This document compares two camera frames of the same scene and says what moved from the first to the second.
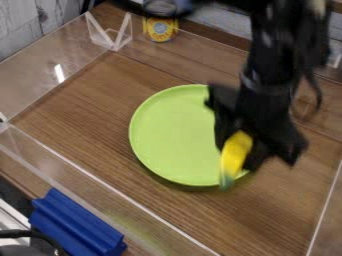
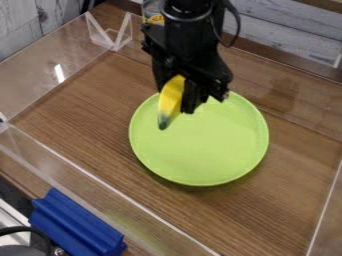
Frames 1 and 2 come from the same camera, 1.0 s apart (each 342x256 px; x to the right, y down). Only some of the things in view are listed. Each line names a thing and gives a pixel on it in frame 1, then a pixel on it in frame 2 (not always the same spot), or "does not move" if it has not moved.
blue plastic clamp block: x=74 y=228 does not move
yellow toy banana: x=234 y=158 → x=169 y=102
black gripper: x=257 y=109 → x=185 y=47
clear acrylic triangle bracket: x=107 y=37 does not move
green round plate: x=173 y=137 does not move
